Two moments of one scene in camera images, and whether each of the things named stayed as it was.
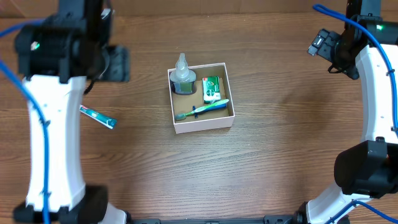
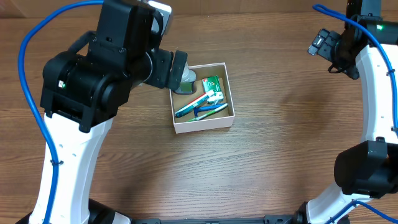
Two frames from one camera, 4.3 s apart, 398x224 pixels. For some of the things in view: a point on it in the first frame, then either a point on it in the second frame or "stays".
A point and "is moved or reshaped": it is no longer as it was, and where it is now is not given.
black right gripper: x=325 y=43 stays
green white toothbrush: x=181 y=116 to x=208 y=114
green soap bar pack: x=211 y=89 stays
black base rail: x=273 y=220 stays
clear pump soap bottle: x=183 y=78 stays
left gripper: x=117 y=64 to x=179 y=71
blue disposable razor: x=221 y=106 stays
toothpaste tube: x=106 y=121 is moved or reshaped
